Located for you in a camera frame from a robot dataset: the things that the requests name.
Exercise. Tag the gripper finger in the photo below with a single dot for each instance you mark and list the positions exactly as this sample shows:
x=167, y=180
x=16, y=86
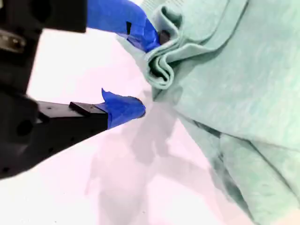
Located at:
x=93, y=114
x=122, y=18

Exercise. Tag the pale green T-shirt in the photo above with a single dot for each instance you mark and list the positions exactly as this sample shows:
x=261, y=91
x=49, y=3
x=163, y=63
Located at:
x=234, y=93

